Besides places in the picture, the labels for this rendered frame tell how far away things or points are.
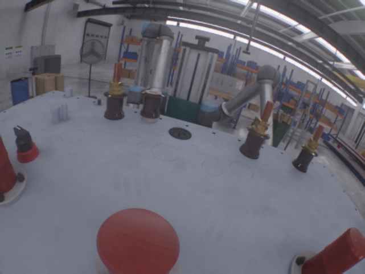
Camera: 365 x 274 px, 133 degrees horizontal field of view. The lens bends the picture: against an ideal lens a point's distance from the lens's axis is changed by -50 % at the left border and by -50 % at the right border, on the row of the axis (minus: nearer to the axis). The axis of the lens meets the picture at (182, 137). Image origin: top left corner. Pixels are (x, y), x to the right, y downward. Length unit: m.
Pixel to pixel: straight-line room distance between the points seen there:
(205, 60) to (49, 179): 1.42
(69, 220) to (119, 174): 0.16
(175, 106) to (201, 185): 1.22
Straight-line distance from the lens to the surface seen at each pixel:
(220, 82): 5.29
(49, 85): 5.20
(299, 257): 0.37
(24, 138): 0.43
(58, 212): 0.33
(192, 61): 1.53
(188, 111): 1.50
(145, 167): 0.39
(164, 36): 1.26
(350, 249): 0.31
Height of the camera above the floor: 1.62
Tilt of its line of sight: 28 degrees down
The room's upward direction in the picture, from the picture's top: 14 degrees clockwise
